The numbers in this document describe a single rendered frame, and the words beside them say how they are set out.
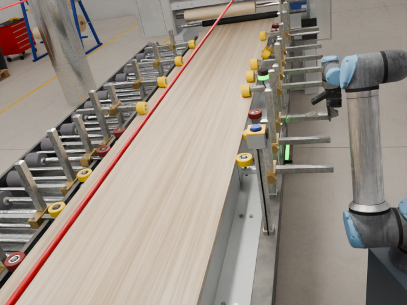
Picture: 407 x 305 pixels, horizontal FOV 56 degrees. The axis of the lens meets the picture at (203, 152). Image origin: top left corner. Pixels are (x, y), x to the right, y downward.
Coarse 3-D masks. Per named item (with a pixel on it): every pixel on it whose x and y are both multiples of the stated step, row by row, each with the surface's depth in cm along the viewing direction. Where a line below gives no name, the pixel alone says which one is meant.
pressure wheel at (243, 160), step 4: (240, 156) 190; (244, 156) 188; (248, 156) 189; (236, 160) 189; (240, 160) 187; (244, 160) 186; (248, 160) 186; (252, 160) 188; (240, 164) 187; (244, 164) 186; (248, 164) 187
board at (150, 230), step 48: (240, 48) 345; (192, 96) 269; (240, 96) 254; (144, 144) 221; (192, 144) 211; (240, 144) 204; (96, 192) 186; (144, 192) 179; (192, 192) 172; (48, 240) 162; (96, 240) 156; (144, 240) 151; (192, 240) 146; (48, 288) 138; (96, 288) 134; (144, 288) 131; (192, 288) 127
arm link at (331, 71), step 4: (328, 64) 199; (332, 64) 196; (336, 64) 196; (324, 68) 200; (328, 68) 195; (332, 68) 192; (336, 68) 190; (324, 72) 199; (328, 72) 192; (332, 72) 191; (336, 72) 190; (328, 76) 192; (332, 76) 192; (336, 76) 191; (328, 80) 193; (332, 80) 193; (336, 80) 192; (332, 84) 194; (336, 84) 193
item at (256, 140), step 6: (264, 126) 145; (252, 132) 143; (258, 132) 143; (264, 132) 142; (252, 138) 144; (258, 138) 143; (264, 138) 143; (252, 144) 145; (258, 144) 144; (264, 144) 144
